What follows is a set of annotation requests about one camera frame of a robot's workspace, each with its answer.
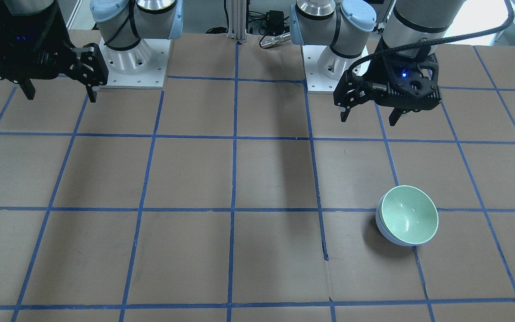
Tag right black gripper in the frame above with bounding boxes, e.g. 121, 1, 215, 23
0, 4, 109, 103

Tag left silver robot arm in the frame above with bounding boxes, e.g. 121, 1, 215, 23
289, 0, 463, 126

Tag green ceramic bowl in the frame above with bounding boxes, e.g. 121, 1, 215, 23
381, 185, 439, 233

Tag aluminium frame post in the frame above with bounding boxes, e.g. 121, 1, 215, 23
225, 0, 249, 43

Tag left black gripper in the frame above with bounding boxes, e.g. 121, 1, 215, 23
333, 48, 442, 127

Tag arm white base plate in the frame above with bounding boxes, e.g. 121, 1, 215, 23
99, 39, 172, 89
301, 45, 369, 94

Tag blue ceramic bowl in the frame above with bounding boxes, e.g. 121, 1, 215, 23
375, 199, 438, 247

